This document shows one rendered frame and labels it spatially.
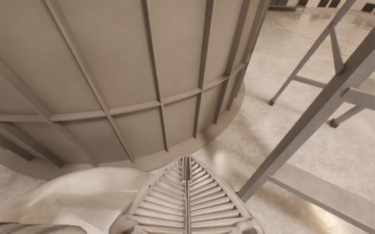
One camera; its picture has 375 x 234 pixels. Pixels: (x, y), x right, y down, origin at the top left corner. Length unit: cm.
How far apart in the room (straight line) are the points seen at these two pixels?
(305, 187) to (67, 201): 70
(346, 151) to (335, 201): 76
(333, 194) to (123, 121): 76
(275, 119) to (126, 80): 108
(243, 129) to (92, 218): 92
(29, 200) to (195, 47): 63
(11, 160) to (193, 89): 107
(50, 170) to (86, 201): 57
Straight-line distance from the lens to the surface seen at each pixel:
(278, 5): 670
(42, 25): 50
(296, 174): 62
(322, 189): 64
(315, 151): 122
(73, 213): 55
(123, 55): 48
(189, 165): 16
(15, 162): 122
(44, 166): 109
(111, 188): 46
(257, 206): 85
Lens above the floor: 76
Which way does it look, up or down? 46 degrees down
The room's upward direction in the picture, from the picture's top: 3 degrees clockwise
